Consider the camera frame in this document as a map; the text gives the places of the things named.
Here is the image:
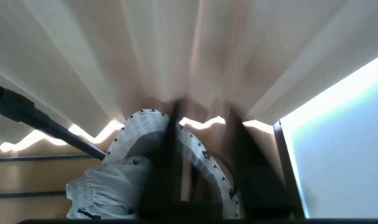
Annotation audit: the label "black clothes rack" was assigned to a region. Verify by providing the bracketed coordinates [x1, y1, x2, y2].
[0, 82, 108, 200]

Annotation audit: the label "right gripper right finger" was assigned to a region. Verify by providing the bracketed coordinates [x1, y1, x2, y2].
[223, 103, 298, 218]

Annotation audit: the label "white laundry basket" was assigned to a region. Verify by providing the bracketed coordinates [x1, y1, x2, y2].
[101, 108, 241, 220]

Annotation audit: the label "pale grey shorts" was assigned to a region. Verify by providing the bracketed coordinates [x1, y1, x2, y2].
[65, 155, 154, 220]

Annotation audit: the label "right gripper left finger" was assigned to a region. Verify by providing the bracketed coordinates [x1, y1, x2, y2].
[139, 96, 190, 218]

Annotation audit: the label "beige curtain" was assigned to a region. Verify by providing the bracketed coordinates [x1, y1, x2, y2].
[0, 0, 378, 153]

